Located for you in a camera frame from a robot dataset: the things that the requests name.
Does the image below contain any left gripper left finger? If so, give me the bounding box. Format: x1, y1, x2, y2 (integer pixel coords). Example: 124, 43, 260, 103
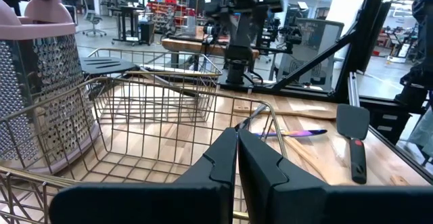
49, 127, 238, 224

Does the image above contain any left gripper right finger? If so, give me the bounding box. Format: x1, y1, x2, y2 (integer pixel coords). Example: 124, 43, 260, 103
238, 129, 433, 224

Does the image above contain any black handle foreground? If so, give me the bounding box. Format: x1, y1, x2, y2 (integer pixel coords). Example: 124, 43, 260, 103
336, 104, 371, 185

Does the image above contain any copper wire basket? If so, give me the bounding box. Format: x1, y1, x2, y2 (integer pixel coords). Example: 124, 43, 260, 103
0, 76, 289, 224
86, 47, 224, 124

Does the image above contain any black slotted spatula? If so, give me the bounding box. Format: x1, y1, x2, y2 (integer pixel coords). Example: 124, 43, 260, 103
80, 56, 200, 98

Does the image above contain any wooden spork small label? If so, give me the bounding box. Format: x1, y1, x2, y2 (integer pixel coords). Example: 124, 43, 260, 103
270, 129, 356, 186

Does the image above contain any wooden workbench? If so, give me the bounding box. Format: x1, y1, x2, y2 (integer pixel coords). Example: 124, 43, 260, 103
161, 37, 260, 70

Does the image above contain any red storage shelf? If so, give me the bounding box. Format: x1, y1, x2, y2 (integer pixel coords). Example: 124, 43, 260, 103
148, 0, 197, 32

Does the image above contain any grey partition panel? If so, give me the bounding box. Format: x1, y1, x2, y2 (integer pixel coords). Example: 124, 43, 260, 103
277, 18, 345, 92

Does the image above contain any black waste bin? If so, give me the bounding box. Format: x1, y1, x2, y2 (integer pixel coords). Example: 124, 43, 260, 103
140, 20, 156, 45

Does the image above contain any black standing desk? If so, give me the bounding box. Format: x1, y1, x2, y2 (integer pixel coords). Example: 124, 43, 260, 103
110, 5, 156, 46

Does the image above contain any grey office chair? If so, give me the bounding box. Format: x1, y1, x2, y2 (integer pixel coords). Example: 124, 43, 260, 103
81, 0, 108, 38

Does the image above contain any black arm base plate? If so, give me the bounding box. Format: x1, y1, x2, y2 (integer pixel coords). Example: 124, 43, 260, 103
218, 78, 275, 95

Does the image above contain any pink-handled box grater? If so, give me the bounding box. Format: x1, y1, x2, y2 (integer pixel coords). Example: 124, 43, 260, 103
0, 0, 101, 176

